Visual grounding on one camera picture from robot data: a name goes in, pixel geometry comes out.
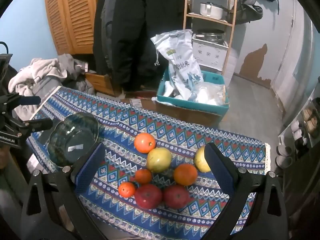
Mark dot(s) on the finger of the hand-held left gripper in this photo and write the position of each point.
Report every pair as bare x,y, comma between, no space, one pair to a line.
29,100
37,125

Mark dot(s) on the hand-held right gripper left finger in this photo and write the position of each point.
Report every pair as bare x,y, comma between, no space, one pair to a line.
87,166

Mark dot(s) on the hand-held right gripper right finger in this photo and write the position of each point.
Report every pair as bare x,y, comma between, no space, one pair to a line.
220,166

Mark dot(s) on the yellow pear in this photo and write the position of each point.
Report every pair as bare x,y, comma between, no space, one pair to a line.
158,159
200,158

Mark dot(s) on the dark glass plate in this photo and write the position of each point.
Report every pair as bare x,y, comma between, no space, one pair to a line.
72,135

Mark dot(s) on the large orange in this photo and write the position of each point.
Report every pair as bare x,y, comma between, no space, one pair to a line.
185,174
144,142

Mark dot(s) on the small tangerine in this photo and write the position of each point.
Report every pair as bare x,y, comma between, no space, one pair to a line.
143,176
127,189

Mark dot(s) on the red apple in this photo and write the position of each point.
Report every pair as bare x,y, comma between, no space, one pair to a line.
148,196
176,197

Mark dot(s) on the pile of clothes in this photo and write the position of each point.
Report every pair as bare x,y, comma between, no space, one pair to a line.
40,68

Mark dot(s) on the blue patterned tablecloth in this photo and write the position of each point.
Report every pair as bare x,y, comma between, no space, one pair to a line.
175,132

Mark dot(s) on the brown cardboard box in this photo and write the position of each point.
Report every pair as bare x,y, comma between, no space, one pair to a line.
190,117

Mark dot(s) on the teal storage box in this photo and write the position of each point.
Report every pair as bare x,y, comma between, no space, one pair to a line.
195,108

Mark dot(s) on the wooden crate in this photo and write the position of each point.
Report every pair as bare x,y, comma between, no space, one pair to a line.
100,82

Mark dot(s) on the clear plastic bag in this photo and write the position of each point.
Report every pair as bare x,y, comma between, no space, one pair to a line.
210,93

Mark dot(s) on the flat cardboard piece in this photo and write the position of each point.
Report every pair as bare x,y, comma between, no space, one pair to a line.
136,102

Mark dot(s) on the grey shoe rack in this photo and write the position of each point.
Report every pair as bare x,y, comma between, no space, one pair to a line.
300,140

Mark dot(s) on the group of shoes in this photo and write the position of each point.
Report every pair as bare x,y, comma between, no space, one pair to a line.
298,130

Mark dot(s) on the wooden louvered door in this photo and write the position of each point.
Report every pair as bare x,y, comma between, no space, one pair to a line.
70,17

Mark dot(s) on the white patterned storage box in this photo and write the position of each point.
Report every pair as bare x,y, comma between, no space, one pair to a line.
210,52

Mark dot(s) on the white rice bag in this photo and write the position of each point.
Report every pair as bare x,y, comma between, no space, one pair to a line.
180,55

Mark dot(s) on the wooden shelf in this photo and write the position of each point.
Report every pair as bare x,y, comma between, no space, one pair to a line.
228,45

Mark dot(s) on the black coat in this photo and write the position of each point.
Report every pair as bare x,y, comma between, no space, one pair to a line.
135,30

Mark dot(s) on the large steel pot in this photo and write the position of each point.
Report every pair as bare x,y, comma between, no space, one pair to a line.
208,35

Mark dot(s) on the steel pot with lid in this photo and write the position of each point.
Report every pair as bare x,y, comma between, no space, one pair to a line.
211,10

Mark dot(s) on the grey hanging bag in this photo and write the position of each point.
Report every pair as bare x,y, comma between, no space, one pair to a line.
246,7

